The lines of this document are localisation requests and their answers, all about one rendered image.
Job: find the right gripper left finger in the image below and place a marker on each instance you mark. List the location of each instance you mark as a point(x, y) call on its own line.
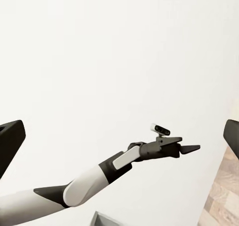
point(12, 135)

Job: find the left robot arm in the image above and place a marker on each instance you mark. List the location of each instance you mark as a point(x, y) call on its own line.
point(24, 206)

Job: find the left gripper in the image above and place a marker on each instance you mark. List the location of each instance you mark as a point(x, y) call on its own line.
point(169, 147)

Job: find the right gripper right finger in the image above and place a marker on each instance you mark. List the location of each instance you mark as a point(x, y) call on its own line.
point(231, 135)

